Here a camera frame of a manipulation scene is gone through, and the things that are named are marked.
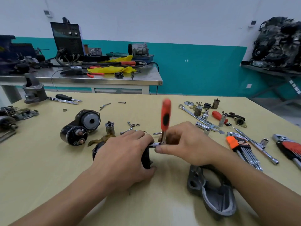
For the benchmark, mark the person's right thumb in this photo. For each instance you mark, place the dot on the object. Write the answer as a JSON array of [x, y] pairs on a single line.
[[165, 149]]

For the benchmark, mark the long chrome socket bar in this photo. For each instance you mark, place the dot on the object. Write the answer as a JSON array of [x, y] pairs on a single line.
[[256, 145]]

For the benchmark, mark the black clamp part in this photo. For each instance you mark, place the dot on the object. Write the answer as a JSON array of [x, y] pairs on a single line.
[[119, 74]]

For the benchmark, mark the black brush holder part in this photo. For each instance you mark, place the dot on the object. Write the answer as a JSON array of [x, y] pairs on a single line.
[[207, 105]]

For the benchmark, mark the black starter solenoid assembly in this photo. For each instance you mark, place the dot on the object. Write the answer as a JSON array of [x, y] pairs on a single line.
[[77, 128]]

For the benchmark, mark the black metal bracket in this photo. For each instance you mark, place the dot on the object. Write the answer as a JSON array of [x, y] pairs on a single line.
[[235, 115]]

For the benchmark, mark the person's left hand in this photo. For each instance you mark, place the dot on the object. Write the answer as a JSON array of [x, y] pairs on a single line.
[[122, 160]]

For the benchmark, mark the small yellow cloth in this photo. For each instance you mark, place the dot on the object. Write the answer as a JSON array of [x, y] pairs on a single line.
[[120, 59]]

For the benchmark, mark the person's left forearm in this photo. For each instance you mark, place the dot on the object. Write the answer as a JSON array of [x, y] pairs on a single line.
[[70, 200]]

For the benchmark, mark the short chrome open-end wrench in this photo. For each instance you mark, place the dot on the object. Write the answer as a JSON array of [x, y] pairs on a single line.
[[208, 127]]

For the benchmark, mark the silver compressor unit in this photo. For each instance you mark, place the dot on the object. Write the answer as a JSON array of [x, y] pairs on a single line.
[[139, 49]]

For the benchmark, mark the small flat metal disc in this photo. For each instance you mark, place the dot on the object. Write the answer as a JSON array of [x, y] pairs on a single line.
[[221, 132]]

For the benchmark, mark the long chrome combination wrench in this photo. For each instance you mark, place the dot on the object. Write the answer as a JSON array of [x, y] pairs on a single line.
[[191, 114]]

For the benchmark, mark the starter armature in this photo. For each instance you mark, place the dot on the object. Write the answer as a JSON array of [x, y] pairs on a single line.
[[7, 123]]

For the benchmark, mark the small chrome socket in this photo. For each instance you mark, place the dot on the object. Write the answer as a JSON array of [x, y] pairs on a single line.
[[264, 141], [207, 131], [205, 114]]

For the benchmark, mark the green flat board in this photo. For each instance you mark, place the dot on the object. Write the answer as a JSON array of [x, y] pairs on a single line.
[[116, 54]]

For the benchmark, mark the brass bushing cylinder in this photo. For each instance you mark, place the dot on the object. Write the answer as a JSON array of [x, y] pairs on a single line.
[[215, 104]]

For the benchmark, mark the brass shift fork lever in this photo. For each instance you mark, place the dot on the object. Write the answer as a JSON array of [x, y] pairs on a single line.
[[100, 140]]

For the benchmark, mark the person's right hand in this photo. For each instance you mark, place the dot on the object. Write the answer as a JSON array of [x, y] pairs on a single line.
[[190, 145]]

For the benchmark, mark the large yellow cloth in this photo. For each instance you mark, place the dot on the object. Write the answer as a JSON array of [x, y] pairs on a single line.
[[110, 69]]

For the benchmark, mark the person's left thumb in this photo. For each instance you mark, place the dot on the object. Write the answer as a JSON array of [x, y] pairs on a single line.
[[147, 173]]

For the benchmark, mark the person's right forearm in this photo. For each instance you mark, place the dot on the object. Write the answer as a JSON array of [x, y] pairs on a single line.
[[258, 188]]

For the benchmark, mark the grey engine stand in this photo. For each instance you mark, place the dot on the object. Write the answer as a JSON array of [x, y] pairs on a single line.
[[275, 77]]

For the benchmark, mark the large flat metal washer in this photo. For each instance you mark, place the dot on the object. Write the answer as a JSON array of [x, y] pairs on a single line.
[[189, 103]]

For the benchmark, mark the metal bolt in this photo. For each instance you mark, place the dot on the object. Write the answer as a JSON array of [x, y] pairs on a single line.
[[104, 106]]

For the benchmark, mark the blue platform scale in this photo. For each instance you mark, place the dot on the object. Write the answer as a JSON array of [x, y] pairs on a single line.
[[145, 57]]

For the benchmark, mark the grey metal bushing cylinder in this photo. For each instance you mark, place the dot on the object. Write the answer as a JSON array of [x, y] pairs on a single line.
[[198, 111]]

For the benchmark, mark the wall socket box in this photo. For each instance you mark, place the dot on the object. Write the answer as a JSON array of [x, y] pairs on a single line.
[[47, 13], [252, 23]]

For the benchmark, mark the hex key set orange holder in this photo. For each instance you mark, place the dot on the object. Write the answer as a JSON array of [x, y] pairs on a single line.
[[239, 144]]

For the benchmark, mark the black handheld tool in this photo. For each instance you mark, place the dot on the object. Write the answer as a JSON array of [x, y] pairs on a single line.
[[73, 72]]

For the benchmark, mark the grey cast nose housing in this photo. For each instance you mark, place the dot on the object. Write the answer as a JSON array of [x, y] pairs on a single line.
[[34, 91]]

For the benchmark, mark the car engine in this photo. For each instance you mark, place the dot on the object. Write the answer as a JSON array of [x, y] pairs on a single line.
[[277, 43]]

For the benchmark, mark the grey flange bracket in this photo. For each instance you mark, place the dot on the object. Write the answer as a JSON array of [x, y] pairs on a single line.
[[240, 122]]

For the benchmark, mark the steel workbench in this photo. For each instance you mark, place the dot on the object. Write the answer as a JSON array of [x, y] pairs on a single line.
[[94, 79]]

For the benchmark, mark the black motor housing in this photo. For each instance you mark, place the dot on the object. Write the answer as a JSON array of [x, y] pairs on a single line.
[[145, 158]]

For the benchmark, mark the hex key set red holder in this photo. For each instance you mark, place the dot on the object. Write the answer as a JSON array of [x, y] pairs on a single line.
[[290, 148]]

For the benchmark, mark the long chrome socket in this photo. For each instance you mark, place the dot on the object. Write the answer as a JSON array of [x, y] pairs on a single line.
[[222, 120]]

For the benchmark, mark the black welding machine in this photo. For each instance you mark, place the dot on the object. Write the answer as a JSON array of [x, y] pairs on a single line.
[[67, 39]]

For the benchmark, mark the blue bench vise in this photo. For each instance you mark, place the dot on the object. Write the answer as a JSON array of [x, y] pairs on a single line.
[[14, 50]]

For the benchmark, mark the grey cast aluminium housing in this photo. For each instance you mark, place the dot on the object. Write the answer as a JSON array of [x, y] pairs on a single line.
[[216, 197]]

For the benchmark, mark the small metal cylinder part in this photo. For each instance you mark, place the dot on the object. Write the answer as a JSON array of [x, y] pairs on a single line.
[[109, 128]]

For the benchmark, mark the grey end cap part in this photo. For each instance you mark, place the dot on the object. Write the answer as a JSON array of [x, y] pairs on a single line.
[[23, 113]]

